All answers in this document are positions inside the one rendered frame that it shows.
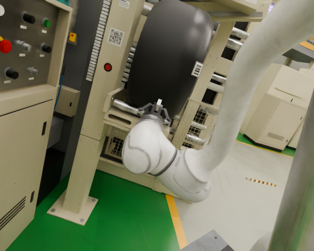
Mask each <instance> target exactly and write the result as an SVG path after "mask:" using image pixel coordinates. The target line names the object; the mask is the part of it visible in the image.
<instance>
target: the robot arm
mask: <svg viewBox="0 0 314 251"><path fill-rule="evenodd" d="M312 36H314V0H279V1H278V3H277V4H276V5H275V6H274V7H273V8H272V10H271V11H270V12H269V13H268V14H267V15H266V17H265V18H264V19H263V20H262V21H261V22H260V23H259V25H258V26H257V27H256V28H255V29H254V31H253V32H252V33H251V34H250V35H249V37H248V38H247V39H246V41H245V42H244V44H243V45H242V47H241V48H240V50H239V51H238V53H237V55H236V57H235V59H234V61H233V63H232V65H231V67H230V70H229V73H228V76H227V79H226V83H225V87H224V91H223V95H222V99H221V103H220V107H219V111H218V115H217V119H216V124H215V128H214V132H213V135H212V138H211V141H210V143H209V144H208V145H207V146H206V147H205V148H203V149H201V150H195V149H193V148H189V149H187V150H180V151H179V150H178V149H177V148H175V147H174V146H173V145H172V144H171V143H170V142H169V140H168V139H167V138H166V137H165V135H164V134H163V124H166V125H167V126H169V124H170V121H171V119H170V118H169V116H168V113H167V110H166V108H162V107H163V105H161V101H162V100H160V99H159V100H158V102H157V103H156V102H154V104H153V105H152V104H151V103H148V104H147V105H145V106H144V107H142V108H139V109H138V112H137V115H142V117H141V118H140V119H139V121H138V122H137V124H136V125H135V126H134V127H133V128H132V129H131V130H130V132H129V133H128V135H127V137H126V139H125V142H124V145H123V149H122V162H123V165H124V166H125V168H126V169H127V170H128V171H130V172H131V173H133V174H137V175H141V174H146V173H151V174H152V175H153V176H155V177H156V178H157V179H158V180H159V182H160V183H161V184H162V185H163V186H165V187H166V188H167V189H168V190H170V191H171V192H172V193H174V194H175V195H177V196H178V197H180V198H182V199H184V200H187V201H189V202H193V203H198V202H201V201H203V200H205V199H206V198H207V197H208V196H209V194H210V192H211V189H212V185H211V179H210V178H211V172H212V170H213V169H215V168H216V167H217V166H218V165H219V164H220V163H221V162H222V161H223V160H224V159H225V158H226V157H227V155H228V154H229V153H230V151H231V149H232V147H233V145H234V143H235V140H236V138H237V135H238V133H239V130H240V127H241V125H242V122H243V120H244V117H245V114H246V112H247V109H248V107H249V104H250V101H251V99H252V97H253V94H254V92H255V89H256V87H257V85H258V83H259V81H260V79H261V77H262V76H263V74H264V73H265V71H266V70H267V68H268V67H269V66H270V65H271V64H272V63H273V62H274V61H275V60H276V59H277V58H278V57H280V56H281V55H282V54H284V53H285V52H287V51H288V50H290V49H292V48H293V47H295V46H297V45H298V44H300V43H302V42H304V41H305V40H307V39H309V38H311V37H312ZM150 109H151V111H150V112H148V111H149V110H150ZM154 111H157V113H156V112H154ZM161 113H162V116H161V115H160V114H161ZM249 251H314V89H313V93H312V96H311V100H310V103H309V107H308V110H307V113H306V117H305V120H304V124H303V127H302V131H301V134H300V138H299V141H298V145H297V148H296V152H295V155H294V158H293V162H292V165H291V168H290V172H289V175H288V179H287V182H286V186H285V189H284V193H283V196H282V200H281V203H280V207H279V210H278V214H277V217H276V220H275V224H274V227H273V231H271V232H269V233H266V234H265V235H263V236H261V237H260V238H259V239H258V240H257V241H256V242H255V244H254V245H253V246H252V248H251V249H250V250H249Z"/></svg>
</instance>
